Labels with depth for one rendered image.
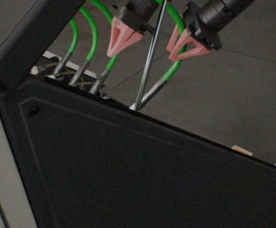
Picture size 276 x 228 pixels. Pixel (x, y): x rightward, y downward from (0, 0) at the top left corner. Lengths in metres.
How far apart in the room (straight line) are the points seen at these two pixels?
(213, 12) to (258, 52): 2.83
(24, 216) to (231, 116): 2.45
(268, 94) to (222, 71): 0.45
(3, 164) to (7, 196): 0.04
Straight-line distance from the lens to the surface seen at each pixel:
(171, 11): 0.84
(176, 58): 0.88
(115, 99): 1.32
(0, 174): 0.45
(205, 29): 0.83
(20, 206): 0.48
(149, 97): 0.90
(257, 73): 3.35
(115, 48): 0.90
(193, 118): 2.85
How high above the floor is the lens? 1.64
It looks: 34 degrees down
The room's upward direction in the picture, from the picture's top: 7 degrees counter-clockwise
